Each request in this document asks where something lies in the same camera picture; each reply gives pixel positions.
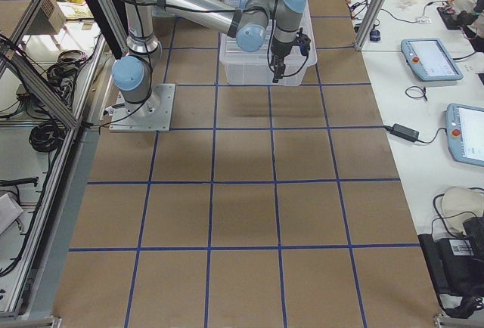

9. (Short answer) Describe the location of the aluminium frame post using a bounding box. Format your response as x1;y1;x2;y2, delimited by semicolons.
354;0;385;51

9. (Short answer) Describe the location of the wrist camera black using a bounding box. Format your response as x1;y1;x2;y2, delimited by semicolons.
296;27;311;57

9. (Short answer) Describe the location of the black power adapter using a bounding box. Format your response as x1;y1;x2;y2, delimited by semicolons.
384;123;419;143

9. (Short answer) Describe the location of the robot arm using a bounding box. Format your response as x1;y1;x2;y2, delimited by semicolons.
112;0;311;114

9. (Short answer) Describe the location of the black coiled cable bundle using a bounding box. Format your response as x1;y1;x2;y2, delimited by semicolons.
29;121;64;153

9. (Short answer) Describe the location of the aluminium side frame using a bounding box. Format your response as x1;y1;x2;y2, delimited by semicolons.
1;0;107;324

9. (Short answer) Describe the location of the black bag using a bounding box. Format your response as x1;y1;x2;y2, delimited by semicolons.
418;217;483;319

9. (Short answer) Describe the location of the teach pendant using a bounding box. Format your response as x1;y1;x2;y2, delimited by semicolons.
400;39;463;82
445;104;484;166

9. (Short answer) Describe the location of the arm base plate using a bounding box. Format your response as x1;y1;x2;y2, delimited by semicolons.
108;83;175;132

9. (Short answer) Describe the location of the upper teach pendant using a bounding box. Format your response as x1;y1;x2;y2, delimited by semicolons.
400;39;463;82

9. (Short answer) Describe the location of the clear plastic storage box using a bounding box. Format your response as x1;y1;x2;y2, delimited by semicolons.
219;0;317;86

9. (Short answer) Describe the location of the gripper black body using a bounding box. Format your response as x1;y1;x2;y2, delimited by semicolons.
271;54;286;79

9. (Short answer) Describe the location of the lower teach pendant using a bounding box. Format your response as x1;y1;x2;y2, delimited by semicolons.
445;104;484;166

